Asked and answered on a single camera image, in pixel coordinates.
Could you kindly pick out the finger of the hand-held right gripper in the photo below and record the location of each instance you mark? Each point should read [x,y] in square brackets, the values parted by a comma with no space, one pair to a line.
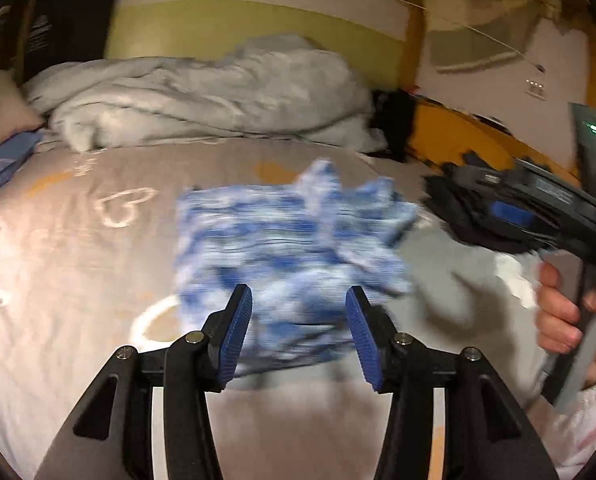
[512,212]

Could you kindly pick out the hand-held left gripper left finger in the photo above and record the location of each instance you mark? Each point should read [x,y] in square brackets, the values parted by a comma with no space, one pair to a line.
[235,330]

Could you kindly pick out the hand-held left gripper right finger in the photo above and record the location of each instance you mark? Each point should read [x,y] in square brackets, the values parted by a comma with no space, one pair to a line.
[365,335]

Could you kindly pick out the blue plaid shirt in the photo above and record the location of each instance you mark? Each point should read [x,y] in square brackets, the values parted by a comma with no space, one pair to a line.
[278,240]

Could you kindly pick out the pile of dark clothes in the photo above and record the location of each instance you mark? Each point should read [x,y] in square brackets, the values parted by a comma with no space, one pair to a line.
[440,210]

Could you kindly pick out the person's right hand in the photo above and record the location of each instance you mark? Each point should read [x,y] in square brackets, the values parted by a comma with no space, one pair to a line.
[552,310]

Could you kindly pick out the grey printed bed sheet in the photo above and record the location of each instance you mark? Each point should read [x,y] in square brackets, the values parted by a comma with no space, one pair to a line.
[103,270]

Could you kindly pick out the black bag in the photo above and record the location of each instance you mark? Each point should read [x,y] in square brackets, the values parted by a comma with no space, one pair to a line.
[395,120]

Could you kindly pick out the pale canopy cloth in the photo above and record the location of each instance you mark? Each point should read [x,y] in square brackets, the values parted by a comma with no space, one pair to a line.
[477,35]

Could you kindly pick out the grey duvet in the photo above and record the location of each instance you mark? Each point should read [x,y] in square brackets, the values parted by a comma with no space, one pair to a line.
[203,95]

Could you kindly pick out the blue pillow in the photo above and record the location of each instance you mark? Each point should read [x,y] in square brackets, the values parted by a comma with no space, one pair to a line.
[8,160]

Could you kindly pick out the beige pillow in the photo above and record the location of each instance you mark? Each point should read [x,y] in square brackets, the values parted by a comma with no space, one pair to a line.
[3,110]

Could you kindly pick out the black printed cloth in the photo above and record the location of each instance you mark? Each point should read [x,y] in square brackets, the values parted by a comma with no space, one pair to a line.
[68,25]

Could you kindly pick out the orange bed rail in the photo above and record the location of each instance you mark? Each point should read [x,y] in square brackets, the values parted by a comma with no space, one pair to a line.
[452,135]

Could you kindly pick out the white wall socket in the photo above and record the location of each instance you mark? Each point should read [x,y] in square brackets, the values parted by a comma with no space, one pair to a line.
[535,86]

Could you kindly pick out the wooden bed frame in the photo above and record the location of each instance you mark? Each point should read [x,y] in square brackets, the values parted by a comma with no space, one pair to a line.
[412,45]

